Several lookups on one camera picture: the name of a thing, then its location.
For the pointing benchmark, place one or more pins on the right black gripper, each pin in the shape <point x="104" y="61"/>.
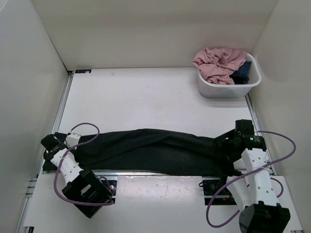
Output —
<point x="231" y="157"/>

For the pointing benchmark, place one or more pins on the black denim trousers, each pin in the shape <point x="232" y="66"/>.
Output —
<point x="153" y="150"/>

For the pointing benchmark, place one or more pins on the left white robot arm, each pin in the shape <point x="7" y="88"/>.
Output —
<point x="82" y="188"/>

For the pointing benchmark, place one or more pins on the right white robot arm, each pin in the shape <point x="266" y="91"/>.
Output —
<point x="259" y="208"/>

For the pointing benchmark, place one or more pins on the white plastic laundry tub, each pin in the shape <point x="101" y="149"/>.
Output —
<point x="210" y="90"/>

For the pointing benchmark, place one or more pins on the dark blue garment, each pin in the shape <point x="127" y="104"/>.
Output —
<point x="241" y="75"/>

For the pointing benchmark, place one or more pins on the pink garment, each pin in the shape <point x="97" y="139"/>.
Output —
<point x="216" y="65"/>

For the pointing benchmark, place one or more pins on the small blue label sticker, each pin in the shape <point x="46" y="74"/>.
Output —
<point x="82" y="71"/>

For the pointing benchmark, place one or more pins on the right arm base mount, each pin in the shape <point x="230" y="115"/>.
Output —
<point x="210" y="186"/>

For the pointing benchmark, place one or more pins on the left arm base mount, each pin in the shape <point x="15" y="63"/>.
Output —
<point x="110" y="181"/>

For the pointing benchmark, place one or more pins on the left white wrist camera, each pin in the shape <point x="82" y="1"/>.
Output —
<point x="72" y="139"/>

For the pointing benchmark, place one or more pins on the aluminium table frame rail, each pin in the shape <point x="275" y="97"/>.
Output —
<point x="128" y="99"/>

